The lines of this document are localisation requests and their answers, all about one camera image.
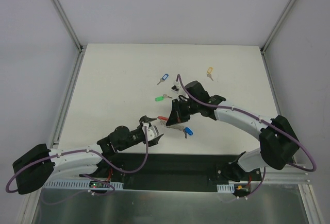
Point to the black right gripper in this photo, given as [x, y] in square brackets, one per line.
[178, 110]

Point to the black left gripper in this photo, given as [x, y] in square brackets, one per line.
[141, 131]

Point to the red handled metal key organizer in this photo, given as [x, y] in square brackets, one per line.
[164, 122]

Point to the key with blue oval tag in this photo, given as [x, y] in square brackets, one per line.
[187, 132]

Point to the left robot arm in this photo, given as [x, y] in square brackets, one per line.
[42, 164]

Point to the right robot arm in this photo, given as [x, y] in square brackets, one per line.
[276, 148]

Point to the key with green tag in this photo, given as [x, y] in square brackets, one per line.
[163, 97]

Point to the key with blue rectangular tag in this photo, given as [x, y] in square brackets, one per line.
[163, 78]

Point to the key with yellow tag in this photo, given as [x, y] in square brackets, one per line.
[209, 73]

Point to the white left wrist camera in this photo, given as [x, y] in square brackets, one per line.
[150, 131]

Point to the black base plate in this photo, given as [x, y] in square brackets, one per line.
[170, 172]

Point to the aluminium frame rail right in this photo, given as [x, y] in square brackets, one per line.
[281, 47]

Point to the aluminium frame rail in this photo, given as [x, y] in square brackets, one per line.
[281, 47]
[30, 202]

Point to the aluminium frame rail left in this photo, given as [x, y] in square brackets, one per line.
[30, 202]

